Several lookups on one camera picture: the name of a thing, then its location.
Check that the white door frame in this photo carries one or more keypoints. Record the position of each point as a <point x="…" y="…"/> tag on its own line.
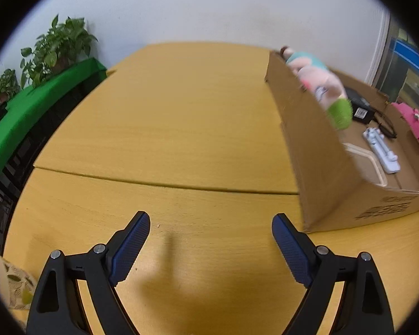
<point x="379" y="49"/>

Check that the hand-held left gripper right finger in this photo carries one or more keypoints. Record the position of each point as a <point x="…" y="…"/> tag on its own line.
<point x="291" y="247"/>

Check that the beige leaf-patterned object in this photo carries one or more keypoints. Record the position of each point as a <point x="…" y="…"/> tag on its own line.
<point x="19" y="279"/>

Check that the wooden desktop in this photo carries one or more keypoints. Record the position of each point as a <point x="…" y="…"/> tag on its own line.
<point x="167" y="118"/>

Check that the black power adapter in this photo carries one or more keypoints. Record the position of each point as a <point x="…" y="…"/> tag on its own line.
<point x="358" y="103"/>

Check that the pink plush toy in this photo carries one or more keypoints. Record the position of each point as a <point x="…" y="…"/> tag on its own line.
<point x="410" y="115"/>

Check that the clear phone case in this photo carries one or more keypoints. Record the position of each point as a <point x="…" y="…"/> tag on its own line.
<point x="379" y="171"/>

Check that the large potted plant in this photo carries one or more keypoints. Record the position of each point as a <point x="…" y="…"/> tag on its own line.
<point x="59" y="45"/>

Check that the black sunglasses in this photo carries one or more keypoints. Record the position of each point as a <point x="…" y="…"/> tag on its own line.
<point x="392" y="132"/>

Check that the cardboard box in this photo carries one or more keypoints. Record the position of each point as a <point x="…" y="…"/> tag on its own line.
<point x="317" y="167"/>

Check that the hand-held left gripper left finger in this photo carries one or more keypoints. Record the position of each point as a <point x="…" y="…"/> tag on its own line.
<point x="131" y="247"/>

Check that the small potted plant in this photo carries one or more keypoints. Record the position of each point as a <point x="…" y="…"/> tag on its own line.
<point x="3" y="85"/>

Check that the pig plush toy teal outfit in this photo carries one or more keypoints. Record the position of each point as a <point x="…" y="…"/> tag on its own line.
<point x="314" y="73"/>

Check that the blue sign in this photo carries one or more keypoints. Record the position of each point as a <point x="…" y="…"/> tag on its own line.
<point x="408" y="50"/>

